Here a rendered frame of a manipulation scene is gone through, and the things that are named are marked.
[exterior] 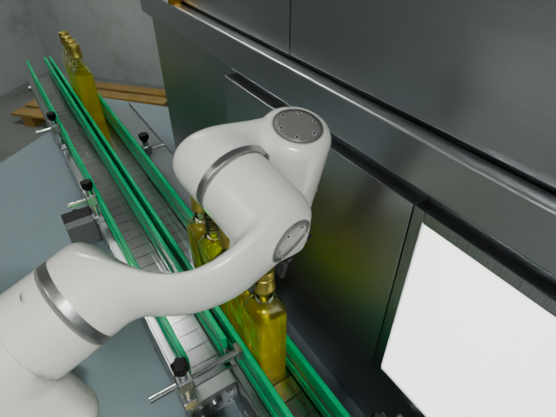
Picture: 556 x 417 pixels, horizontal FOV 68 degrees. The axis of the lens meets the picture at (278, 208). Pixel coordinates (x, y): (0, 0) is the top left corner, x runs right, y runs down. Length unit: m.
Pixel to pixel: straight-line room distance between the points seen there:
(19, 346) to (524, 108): 0.45
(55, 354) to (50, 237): 1.09
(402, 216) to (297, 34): 0.30
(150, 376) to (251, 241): 0.74
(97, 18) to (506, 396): 4.33
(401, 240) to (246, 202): 0.26
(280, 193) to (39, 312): 0.20
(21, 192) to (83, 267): 1.36
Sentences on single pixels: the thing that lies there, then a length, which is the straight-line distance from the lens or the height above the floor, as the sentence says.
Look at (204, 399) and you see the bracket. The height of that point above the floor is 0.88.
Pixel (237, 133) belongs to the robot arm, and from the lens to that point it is 0.39.
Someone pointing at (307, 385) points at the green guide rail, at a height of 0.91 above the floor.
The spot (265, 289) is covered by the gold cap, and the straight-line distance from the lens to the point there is 0.63.
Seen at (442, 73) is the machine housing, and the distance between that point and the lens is 0.47.
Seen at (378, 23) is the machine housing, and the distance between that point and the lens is 0.52.
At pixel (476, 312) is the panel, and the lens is 0.52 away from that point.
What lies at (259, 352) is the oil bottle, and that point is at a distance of 0.74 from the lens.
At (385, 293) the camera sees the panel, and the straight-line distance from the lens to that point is 0.62.
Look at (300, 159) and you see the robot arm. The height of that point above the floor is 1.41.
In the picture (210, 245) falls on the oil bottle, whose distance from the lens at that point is 0.77.
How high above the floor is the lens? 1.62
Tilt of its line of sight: 39 degrees down
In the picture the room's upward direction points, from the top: straight up
